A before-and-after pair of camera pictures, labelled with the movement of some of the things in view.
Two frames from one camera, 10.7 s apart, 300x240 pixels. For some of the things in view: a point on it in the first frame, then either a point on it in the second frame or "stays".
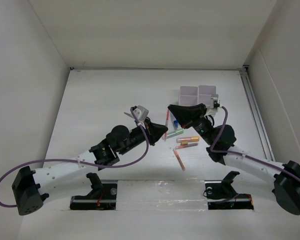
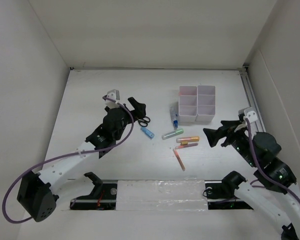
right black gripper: x=187 y=115 → x=213 y=135
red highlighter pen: x=179 y=159 stays
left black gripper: x=154 y=131 → x=138 y=110
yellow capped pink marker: x=184 y=144 stays
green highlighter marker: x=173 y=133 stays
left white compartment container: x=188 y=95 stays
